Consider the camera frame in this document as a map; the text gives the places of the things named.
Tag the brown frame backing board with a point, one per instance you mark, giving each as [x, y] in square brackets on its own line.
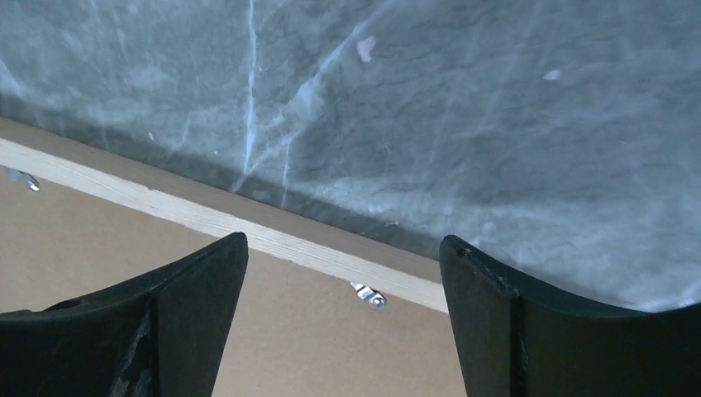
[296, 332]

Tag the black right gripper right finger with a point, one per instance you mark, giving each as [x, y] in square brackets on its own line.
[516, 335]

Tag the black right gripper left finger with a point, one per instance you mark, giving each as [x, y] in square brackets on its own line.
[162, 333]

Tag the light wooden picture frame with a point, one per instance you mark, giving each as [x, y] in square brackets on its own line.
[217, 213]

